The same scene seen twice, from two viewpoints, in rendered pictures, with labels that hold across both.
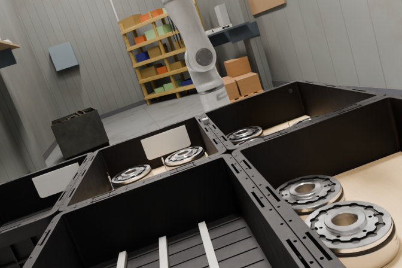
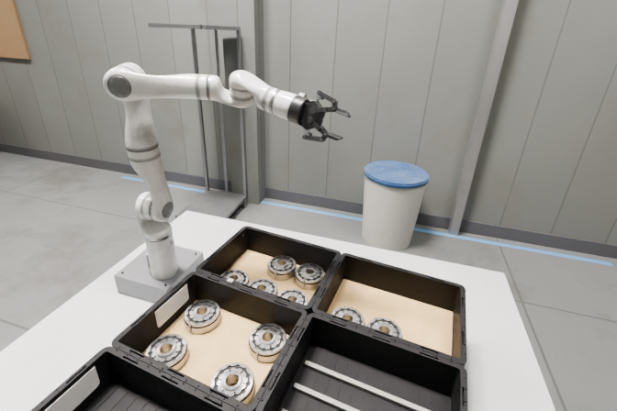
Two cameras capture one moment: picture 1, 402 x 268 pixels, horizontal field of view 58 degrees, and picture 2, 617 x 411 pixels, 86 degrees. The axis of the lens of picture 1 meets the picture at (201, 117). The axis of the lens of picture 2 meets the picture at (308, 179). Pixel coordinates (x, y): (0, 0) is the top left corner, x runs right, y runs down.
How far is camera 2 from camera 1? 0.84 m
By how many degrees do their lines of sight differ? 62
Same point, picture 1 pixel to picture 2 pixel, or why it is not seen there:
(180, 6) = (156, 166)
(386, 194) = (365, 307)
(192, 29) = (162, 186)
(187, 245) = (312, 380)
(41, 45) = not seen: outside the picture
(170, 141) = (176, 302)
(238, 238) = (334, 360)
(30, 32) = not seen: outside the picture
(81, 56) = not seen: outside the picture
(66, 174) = (80, 387)
